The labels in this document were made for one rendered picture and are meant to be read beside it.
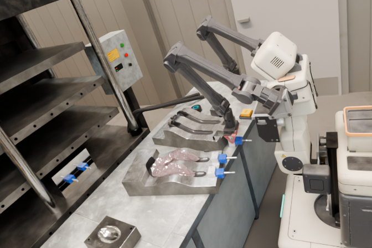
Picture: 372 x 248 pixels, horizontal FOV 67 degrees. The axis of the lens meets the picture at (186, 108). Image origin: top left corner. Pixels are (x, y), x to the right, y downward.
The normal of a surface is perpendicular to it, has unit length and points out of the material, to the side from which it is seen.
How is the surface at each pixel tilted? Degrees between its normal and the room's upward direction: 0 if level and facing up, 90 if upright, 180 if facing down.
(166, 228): 0
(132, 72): 90
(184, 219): 0
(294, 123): 90
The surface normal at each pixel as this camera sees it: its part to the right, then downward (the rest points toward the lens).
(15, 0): 0.82, 0.03
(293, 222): -0.29, -0.84
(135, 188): -0.22, 0.53
